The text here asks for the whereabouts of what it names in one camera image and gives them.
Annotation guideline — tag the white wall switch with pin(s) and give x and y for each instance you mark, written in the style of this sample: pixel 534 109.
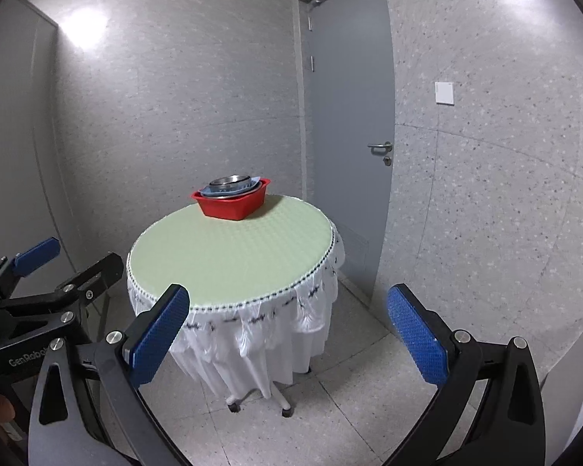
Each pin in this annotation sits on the white wall switch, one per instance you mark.
pixel 444 93

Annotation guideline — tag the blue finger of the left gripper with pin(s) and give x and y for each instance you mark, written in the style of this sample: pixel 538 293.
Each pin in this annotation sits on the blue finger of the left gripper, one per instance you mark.
pixel 12 270
pixel 83 287

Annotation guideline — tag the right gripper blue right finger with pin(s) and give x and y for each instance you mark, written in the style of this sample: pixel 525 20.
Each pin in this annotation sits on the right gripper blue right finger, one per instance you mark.
pixel 487 409

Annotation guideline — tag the white table base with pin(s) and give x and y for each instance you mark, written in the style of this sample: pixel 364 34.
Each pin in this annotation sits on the white table base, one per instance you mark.
pixel 276 397

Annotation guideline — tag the blue plastic plate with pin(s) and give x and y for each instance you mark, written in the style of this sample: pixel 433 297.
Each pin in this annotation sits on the blue plastic plate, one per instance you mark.
pixel 230 186

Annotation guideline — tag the round steel bowl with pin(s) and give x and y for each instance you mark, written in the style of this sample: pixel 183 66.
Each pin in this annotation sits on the round steel bowl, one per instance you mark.
pixel 231 183

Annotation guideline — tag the large steel bowl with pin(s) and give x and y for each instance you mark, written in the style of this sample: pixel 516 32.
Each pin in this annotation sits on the large steel bowl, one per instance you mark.
pixel 235 190

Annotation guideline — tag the grey door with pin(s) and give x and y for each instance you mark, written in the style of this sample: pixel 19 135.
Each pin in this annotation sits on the grey door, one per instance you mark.
pixel 351 101

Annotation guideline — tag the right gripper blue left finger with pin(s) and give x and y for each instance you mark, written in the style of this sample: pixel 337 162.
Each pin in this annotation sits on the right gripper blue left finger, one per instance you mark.
pixel 62 416

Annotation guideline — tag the red plastic basin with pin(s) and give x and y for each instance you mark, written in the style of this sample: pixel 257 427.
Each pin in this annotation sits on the red plastic basin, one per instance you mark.
pixel 236 208

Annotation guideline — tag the green checkered table mat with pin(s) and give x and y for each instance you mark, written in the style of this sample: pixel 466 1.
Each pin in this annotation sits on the green checkered table mat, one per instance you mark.
pixel 226 263

